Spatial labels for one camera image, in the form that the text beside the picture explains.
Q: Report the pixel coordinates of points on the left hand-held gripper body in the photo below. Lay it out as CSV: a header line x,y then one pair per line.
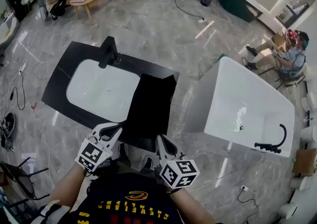
x,y
90,153

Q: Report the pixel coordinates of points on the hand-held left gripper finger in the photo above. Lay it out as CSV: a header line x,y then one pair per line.
x,y
116,141
95,130

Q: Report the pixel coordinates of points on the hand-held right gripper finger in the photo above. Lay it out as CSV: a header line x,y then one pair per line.
x,y
159,148
174,149

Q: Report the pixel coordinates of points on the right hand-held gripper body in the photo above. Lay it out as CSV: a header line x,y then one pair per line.
x,y
178,173

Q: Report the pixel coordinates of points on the black cloth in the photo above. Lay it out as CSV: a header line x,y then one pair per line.
x,y
151,109

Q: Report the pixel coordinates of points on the person's left forearm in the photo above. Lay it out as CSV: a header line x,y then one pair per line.
x,y
67,188

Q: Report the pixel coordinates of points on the person's right forearm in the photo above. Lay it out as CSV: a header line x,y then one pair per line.
x,y
190,208

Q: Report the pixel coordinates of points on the red bag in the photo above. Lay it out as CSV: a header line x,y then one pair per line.
x,y
292,35

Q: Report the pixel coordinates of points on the person's left shoe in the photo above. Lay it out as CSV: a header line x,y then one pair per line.
x,y
123,154

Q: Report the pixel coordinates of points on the person's shoe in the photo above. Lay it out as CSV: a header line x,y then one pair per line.
x,y
123,154
148,162

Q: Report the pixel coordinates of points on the person's right shoe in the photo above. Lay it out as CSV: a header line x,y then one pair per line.
x,y
148,162

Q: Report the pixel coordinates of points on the person's olive trousers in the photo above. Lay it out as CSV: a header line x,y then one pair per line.
x,y
133,170

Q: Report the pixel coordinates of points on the white sink basin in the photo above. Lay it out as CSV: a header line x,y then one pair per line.
x,y
99,94

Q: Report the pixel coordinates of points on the black vanity cabinet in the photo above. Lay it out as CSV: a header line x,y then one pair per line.
x,y
64,79

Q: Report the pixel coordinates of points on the person's dark jersey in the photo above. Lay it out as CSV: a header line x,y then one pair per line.
x,y
128,208

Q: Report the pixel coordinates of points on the white power socket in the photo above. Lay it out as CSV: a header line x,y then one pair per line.
x,y
244,188

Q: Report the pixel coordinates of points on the black mesh chair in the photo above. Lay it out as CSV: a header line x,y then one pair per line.
x,y
24,183

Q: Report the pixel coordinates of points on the black sink faucet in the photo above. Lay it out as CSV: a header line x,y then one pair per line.
x,y
109,49

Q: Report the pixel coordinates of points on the white bathtub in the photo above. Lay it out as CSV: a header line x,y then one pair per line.
x,y
237,94

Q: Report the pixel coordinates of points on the black backpack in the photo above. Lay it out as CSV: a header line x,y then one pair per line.
x,y
8,125

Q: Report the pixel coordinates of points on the black bathtub faucet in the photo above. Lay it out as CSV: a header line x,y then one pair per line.
x,y
268,147

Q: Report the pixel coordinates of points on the white power strip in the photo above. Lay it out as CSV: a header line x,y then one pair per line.
x,y
202,20
22,68

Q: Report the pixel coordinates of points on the white ceramic fixture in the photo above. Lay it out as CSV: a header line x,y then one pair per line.
x,y
309,101
299,183
309,134
287,210

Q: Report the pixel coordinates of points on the pale tube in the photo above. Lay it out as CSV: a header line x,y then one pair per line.
x,y
204,29

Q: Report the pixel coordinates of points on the large cardboard box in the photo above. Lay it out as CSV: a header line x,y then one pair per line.
x,y
305,162

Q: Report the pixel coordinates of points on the white round tub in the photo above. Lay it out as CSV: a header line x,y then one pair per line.
x,y
7,32

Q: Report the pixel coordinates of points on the wooden chair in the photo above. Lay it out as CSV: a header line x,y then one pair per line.
x,y
292,80

